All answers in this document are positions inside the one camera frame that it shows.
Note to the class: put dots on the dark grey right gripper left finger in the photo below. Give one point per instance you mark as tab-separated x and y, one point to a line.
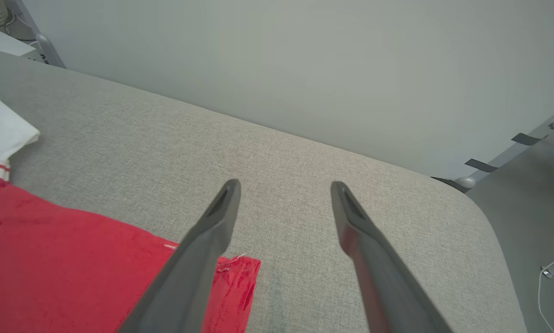
189	268

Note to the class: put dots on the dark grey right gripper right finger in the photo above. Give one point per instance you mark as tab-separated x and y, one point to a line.
388	286

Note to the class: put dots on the red jersey with white sleeves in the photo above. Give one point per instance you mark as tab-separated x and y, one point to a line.
64	268

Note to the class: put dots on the white power supply box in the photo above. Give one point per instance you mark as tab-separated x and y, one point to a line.
4	44

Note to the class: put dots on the grey frame with black tape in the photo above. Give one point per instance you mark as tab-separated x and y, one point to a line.
513	155

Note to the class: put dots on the grey metal frame post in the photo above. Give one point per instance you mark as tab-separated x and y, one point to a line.
39	44

